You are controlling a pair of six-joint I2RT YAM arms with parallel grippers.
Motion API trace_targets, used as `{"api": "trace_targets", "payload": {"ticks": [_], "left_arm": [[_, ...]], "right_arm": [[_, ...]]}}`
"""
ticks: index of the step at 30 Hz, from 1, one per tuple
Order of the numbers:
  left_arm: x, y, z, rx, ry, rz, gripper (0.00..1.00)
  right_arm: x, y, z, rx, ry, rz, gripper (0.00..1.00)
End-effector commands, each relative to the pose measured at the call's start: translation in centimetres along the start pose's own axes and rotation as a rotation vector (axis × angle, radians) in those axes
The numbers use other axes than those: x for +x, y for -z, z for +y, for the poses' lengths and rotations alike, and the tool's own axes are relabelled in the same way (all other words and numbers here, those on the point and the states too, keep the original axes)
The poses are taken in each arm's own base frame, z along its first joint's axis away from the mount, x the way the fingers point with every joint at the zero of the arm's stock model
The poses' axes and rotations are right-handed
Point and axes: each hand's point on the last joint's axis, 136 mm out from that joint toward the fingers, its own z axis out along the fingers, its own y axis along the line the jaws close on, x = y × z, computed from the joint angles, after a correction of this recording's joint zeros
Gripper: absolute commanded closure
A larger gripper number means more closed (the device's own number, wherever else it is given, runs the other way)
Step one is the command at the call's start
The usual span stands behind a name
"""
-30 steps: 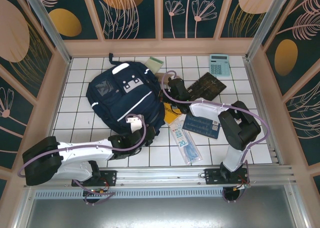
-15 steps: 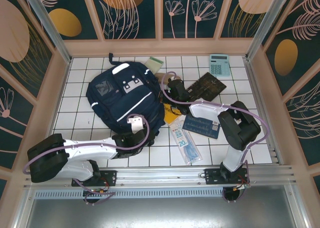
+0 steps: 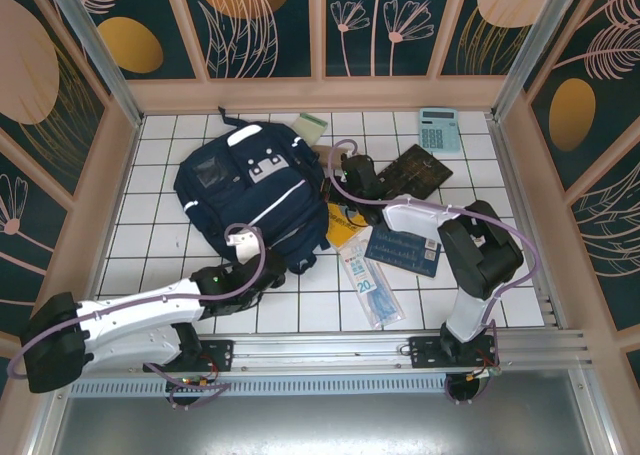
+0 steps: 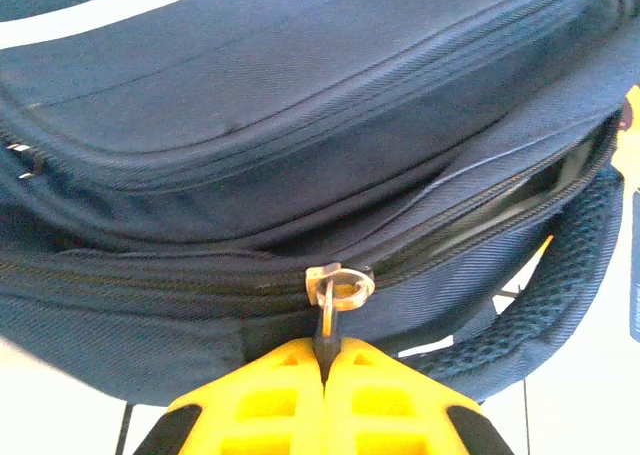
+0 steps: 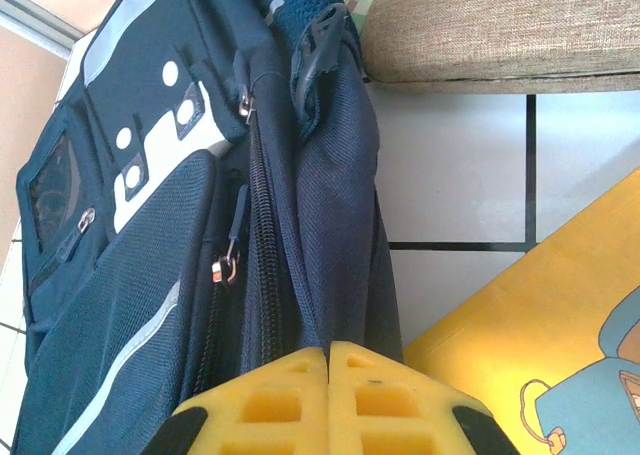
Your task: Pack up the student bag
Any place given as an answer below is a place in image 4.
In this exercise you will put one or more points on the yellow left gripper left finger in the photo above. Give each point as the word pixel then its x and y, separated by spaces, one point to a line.
pixel 260 410

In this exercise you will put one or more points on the metal zipper pull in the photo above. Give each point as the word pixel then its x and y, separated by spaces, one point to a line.
pixel 345 287

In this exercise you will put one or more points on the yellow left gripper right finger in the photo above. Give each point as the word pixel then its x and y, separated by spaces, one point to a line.
pixel 395 410

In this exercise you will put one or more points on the navy blue backpack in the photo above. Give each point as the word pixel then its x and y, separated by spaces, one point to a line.
pixel 250 125

